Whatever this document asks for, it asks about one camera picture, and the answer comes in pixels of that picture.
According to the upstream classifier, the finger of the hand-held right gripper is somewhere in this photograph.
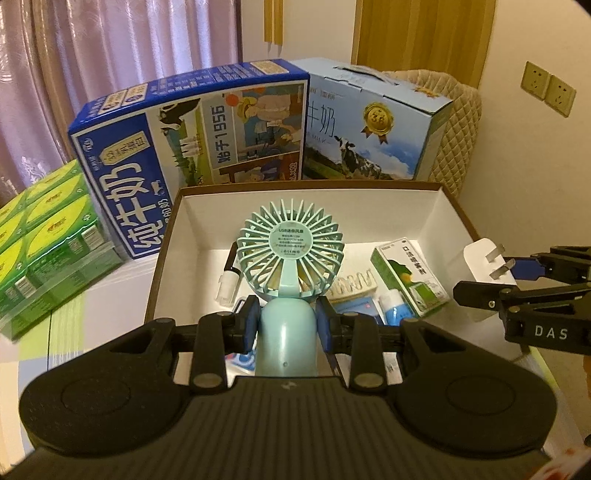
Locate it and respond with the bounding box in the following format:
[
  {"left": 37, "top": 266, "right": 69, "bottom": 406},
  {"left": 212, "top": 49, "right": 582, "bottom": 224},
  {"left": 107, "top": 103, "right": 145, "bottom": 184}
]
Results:
[
  {"left": 501, "top": 246, "right": 591, "bottom": 284},
  {"left": 452, "top": 278, "right": 591, "bottom": 320}
]

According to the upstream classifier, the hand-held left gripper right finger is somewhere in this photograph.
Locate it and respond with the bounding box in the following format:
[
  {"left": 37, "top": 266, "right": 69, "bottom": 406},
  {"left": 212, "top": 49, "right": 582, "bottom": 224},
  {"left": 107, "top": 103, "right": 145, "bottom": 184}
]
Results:
[{"left": 315, "top": 296, "right": 463, "bottom": 393}]

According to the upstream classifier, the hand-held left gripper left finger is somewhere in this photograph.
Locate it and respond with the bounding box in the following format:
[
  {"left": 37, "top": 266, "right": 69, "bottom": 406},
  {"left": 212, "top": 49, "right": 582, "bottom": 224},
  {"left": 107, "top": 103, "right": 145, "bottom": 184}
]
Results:
[{"left": 115, "top": 294, "right": 262, "bottom": 394}]

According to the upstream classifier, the white charger plug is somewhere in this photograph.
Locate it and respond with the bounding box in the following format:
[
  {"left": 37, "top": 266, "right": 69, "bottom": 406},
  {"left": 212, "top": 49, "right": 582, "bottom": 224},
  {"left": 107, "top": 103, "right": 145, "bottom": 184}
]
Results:
[{"left": 462, "top": 237, "right": 516, "bottom": 324}]

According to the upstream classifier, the blue and white medicine box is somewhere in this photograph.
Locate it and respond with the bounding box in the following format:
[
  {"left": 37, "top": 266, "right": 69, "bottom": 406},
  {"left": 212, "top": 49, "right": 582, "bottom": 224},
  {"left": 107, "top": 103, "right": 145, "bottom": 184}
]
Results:
[{"left": 331, "top": 298, "right": 385, "bottom": 326}]

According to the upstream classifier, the small brown bottle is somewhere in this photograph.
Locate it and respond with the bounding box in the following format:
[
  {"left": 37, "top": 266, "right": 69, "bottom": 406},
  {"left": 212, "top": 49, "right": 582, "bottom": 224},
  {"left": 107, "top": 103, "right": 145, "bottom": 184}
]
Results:
[{"left": 217, "top": 242, "right": 244, "bottom": 306}]

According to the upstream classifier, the white hair clip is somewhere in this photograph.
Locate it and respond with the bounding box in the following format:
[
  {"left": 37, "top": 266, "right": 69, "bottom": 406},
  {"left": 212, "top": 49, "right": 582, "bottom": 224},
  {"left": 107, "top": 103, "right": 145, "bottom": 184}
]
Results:
[{"left": 329, "top": 271, "right": 376, "bottom": 299}]

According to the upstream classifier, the green medicine box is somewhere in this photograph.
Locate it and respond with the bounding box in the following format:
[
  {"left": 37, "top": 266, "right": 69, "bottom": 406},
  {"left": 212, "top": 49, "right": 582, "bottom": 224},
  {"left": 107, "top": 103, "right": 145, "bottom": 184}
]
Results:
[{"left": 370, "top": 238, "right": 452, "bottom": 319}]

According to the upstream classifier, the teal handheld mini fan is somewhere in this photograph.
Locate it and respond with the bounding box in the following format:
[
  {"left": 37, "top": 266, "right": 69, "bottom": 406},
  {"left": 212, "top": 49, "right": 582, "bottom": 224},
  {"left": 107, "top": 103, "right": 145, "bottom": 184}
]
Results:
[{"left": 236, "top": 198, "right": 346, "bottom": 378}]

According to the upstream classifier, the brown cardboard box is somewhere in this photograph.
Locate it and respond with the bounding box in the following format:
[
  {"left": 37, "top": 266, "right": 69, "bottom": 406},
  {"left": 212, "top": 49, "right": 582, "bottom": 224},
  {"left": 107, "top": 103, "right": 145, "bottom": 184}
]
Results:
[{"left": 144, "top": 180, "right": 484, "bottom": 325}]

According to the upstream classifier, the checked tablecloth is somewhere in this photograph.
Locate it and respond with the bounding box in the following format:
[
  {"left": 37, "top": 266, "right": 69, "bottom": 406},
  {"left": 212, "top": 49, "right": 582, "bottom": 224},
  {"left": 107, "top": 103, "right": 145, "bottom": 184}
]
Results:
[{"left": 0, "top": 256, "right": 160, "bottom": 389}]

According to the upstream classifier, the beige quilted chair cover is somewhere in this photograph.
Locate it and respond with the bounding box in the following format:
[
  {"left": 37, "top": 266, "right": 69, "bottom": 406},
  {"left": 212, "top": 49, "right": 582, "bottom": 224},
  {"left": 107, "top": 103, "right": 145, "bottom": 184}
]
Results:
[{"left": 385, "top": 69, "right": 484, "bottom": 205}]

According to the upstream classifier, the dark blue milk carton box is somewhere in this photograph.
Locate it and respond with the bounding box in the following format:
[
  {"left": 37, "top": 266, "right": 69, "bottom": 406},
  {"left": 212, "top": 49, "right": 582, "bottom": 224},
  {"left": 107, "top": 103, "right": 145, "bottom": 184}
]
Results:
[{"left": 68, "top": 58, "right": 311, "bottom": 263}]

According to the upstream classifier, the green drink carton pack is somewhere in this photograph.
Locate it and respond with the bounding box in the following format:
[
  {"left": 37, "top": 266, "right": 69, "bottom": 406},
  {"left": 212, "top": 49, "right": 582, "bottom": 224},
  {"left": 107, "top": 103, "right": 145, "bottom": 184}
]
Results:
[{"left": 0, "top": 159, "right": 125, "bottom": 342}]

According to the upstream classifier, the wooden door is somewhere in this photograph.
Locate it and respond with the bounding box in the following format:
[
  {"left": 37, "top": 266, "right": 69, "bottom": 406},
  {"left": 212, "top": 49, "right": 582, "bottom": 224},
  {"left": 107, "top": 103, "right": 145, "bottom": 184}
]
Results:
[{"left": 352, "top": 0, "right": 498, "bottom": 89}]

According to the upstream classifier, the pink curtain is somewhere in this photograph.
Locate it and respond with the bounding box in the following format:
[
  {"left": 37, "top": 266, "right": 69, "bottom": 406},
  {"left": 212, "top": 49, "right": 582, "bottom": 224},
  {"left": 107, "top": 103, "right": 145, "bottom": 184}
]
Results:
[{"left": 0, "top": 0, "right": 244, "bottom": 209}]

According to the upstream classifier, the beige wall socket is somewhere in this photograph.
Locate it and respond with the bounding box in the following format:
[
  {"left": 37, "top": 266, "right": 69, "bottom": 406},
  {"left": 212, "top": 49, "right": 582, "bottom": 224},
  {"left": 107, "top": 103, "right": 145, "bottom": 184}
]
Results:
[
  {"left": 520, "top": 59, "right": 553, "bottom": 103},
  {"left": 544, "top": 74, "right": 577, "bottom": 117}
]

